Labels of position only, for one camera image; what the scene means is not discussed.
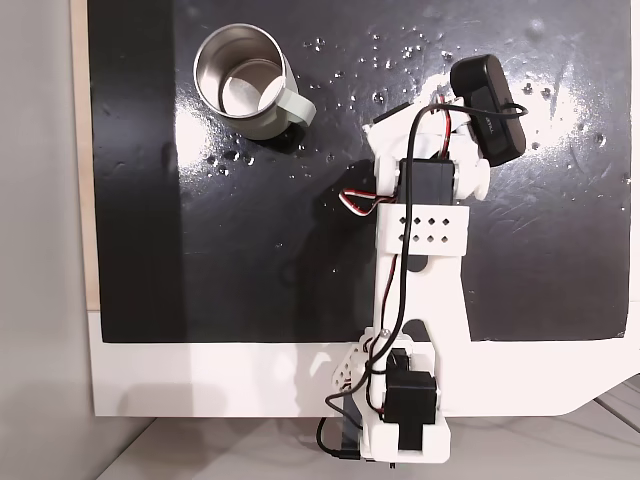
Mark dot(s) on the black oval webcam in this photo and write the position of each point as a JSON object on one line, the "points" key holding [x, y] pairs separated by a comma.
{"points": [[492, 110]]}

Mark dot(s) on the black glossy mat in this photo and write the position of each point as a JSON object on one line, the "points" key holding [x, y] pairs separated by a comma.
{"points": [[250, 250]]}

